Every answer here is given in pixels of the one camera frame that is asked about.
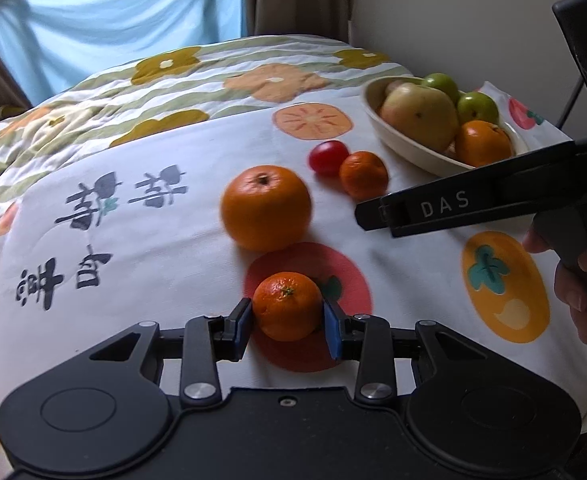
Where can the person's right hand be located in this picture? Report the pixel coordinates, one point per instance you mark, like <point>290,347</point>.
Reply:
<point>586,300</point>

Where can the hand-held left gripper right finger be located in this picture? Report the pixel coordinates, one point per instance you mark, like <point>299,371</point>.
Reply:
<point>378,355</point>

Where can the white persimmon print cloth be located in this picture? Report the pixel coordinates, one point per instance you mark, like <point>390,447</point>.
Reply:
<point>163,270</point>

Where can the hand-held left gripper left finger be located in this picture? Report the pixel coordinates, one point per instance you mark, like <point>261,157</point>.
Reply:
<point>199,355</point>

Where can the green apple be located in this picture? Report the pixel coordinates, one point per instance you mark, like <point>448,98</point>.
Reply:
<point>477,106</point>
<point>441,85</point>

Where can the cream bowl with yellow print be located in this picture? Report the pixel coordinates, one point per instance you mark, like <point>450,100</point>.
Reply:
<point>403,145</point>

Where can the blue curtain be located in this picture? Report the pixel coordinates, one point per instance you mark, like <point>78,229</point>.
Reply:
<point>123,15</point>

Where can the yellow apple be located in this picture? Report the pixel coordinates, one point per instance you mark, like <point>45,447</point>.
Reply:
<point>418,115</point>

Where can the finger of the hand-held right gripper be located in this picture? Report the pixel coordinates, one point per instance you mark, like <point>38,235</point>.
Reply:
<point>371,215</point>
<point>473,200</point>

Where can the floral striped blanket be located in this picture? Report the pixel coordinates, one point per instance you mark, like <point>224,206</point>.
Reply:
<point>123,90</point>

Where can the red cherry tomato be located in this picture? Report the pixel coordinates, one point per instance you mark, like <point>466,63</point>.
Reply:
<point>328,157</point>

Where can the small tangerine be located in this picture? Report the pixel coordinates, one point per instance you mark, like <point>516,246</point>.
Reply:
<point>363,175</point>
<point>287,305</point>

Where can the orange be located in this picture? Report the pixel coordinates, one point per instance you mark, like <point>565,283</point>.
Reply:
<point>482,142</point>
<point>266,207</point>

